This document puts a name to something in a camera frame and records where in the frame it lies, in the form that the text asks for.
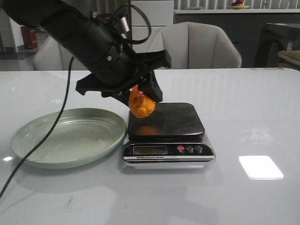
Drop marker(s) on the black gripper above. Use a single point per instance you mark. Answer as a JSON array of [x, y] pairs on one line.
[[126, 70]]

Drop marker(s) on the orange corn cob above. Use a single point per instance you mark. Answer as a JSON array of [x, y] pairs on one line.
[[141, 106]]

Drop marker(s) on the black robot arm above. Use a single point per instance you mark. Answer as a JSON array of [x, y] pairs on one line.
[[91, 41]]

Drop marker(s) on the black silver kitchen scale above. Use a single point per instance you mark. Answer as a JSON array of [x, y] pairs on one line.
[[172, 137]]

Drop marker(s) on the right grey upholstered chair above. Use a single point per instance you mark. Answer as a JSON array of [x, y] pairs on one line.
[[194, 45]]

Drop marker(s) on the grey upholstered chair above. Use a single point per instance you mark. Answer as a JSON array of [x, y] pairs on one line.
[[51, 57], [194, 45]]

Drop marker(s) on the pale green round plate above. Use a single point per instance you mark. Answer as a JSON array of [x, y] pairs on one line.
[[80, 137]]

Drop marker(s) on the white cabinet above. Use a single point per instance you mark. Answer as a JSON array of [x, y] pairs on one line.
[[159, 14]]

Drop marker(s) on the left grey upholstered chair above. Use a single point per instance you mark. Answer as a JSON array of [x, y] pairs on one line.
[[51, 57]]

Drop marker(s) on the red trash bin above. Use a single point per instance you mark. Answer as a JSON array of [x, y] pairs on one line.
[[29, 37]]

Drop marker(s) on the dark grey counter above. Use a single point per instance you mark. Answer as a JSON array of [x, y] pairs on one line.
[[242, 26]]

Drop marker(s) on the fruit bowl on counter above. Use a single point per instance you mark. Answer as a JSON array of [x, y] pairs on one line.
[[238, 4]]

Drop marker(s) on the dark armchair at right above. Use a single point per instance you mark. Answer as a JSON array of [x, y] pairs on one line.
[[276, 37]]

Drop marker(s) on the beige cushion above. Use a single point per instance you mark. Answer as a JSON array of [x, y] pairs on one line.
[[289, 59]]

